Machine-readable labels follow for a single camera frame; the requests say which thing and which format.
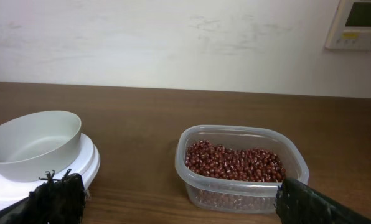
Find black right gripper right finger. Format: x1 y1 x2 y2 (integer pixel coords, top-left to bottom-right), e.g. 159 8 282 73
275 178 371 224

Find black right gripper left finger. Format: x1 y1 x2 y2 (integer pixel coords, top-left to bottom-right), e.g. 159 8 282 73
0 169 86 224

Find white digital kitchen scale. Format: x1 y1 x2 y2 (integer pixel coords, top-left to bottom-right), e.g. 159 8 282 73
0 134 100 210

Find white round bowl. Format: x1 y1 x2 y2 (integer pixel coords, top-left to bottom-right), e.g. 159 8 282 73
0 111 82 182

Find clear plastic bean container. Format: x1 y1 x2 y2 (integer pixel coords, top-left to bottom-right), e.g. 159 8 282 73
175 125 309 213

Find red azuki beans in container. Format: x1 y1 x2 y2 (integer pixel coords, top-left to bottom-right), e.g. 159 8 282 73
184 140 286 182

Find white wall control panel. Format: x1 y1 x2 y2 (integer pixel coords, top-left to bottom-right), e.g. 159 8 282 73
324 0 371 50

